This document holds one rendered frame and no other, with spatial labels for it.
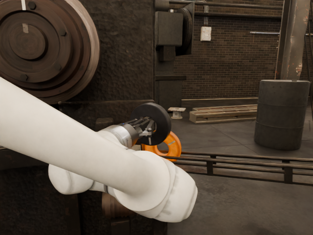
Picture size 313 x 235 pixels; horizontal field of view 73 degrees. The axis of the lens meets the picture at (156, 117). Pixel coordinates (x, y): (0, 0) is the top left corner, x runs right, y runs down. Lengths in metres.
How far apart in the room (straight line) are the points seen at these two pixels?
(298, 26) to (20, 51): 4.43
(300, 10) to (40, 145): 4.71
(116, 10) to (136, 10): 0.10
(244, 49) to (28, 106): 8.18
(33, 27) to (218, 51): 7.22
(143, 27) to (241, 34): 7.28
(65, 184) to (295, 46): 4.54
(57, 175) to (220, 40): 7.64
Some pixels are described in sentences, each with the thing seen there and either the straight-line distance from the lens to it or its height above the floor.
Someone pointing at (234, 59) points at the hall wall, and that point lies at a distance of 8.12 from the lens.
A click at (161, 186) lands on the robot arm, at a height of 0.83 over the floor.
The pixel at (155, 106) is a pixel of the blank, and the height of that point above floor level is 0.90.
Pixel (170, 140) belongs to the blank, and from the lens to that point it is 0.86.
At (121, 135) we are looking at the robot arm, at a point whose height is 0.86.
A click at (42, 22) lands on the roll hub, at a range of 0.91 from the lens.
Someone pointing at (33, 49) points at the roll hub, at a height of 1.09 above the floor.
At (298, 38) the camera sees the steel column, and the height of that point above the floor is 1.57.
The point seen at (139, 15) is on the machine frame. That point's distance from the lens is 1.12.
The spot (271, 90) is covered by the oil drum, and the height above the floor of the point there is 0.76.
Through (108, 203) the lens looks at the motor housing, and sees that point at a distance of 0.94.
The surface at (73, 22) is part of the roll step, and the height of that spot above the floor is 1.20.
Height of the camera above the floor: 1.02
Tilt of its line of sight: 13 degrees down
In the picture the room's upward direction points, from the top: straight up
